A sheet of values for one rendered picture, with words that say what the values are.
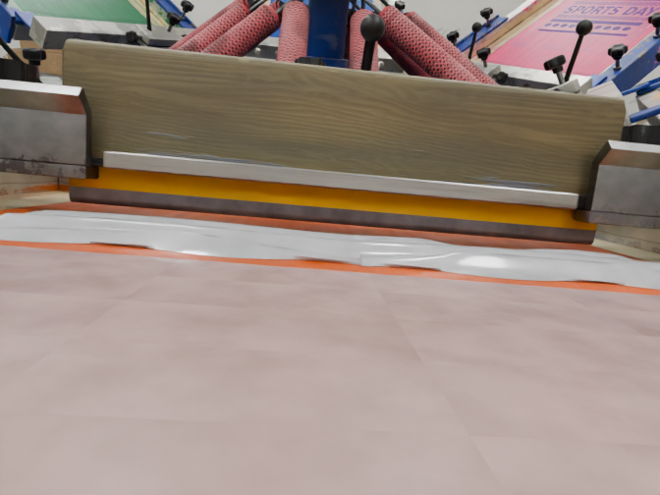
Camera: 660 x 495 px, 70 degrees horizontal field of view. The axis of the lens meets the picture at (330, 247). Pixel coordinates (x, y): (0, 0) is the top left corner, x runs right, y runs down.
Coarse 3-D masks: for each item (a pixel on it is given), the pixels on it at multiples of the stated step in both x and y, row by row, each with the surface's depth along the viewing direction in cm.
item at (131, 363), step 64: (0, 256) 16; (64, 256) 17; (128, 256) 18; (192, 256) 20; (0, 320) 11; (64, 320) 11; (128, 320) 11; (192, 320) 12; (256, 320) 12; (320, 320) 13; (384, 320) 13; (0, 384) 8; (64, 384) 8; (128, 384) 8; (192, 384) 8; (256, 384) 9; (320, 384) 9; (384, 384) 9; (0, 448) 6; (64, 448) 6; (128, 448) 6; (192, 448) 7; (256, 448) 7; (320, 448) 7; (384, 448) 7; (448, 448) 7
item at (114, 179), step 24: (168, 192) 31; (192, 192) 31; (216, 192) 31; (240, 192) 31; (264, 192) 31; (288, 192) 31; (312, 192) 32; (336, 192) 32; (360, 192) 32; (432, 216) 32; (456, 216) 32; (480, 216) 33; (504, 216) 33; (528, 216) 33; (552, 216) 33
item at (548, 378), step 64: (448, 320) 14; (512, 320) 14; (576, 320) 15; (640, 320) 16; (448, 384) 9; (512, 384) 10; (576, 384) 10; (640, 384) 10; (512, 448) 7; (576, 448) 7; (640, 448) 8
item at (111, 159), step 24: (120, 168) 28; (144, 168) 28; (168, 168) 29; (192, 168) 29; (216, 168) 29; (240, 168) 29; (264, 168) 29; (288, 168) 29; (384, 192) 30; (408, 192) 30; (432, 192) 30; (456, 192) 30; (480, 192) 30; (504, 192) 30; (528, 192) 30; (552, 192) 30
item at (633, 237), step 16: (0, 176) 36; (16, 176) 38; (32, 176) 40; (48, 176) 42; (0, 192) 36; (16, 192) 38; (608, 240) 43; (624, 240) 41; (640, 240) 39; (656, 240) 38
